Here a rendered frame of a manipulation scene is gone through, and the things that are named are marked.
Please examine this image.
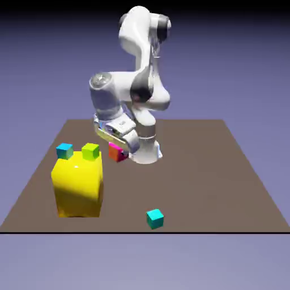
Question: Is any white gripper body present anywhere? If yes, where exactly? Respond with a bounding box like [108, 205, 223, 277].
[95, 123, 140, 154]

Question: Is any small pink cube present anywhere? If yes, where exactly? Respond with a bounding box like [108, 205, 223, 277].
[108, 142, 129, 163]

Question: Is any small green cube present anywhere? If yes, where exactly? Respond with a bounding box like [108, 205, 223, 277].
[81, 142, 100, 161]

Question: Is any small blue cube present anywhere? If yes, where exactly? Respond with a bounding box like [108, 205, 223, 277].
[56, 142, 74, 160]

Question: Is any small teal cube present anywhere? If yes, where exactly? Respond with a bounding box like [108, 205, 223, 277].
[146, 208, 165, 230]

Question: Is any large yellow box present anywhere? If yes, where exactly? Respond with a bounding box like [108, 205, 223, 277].
[51, 151, 104, 218]

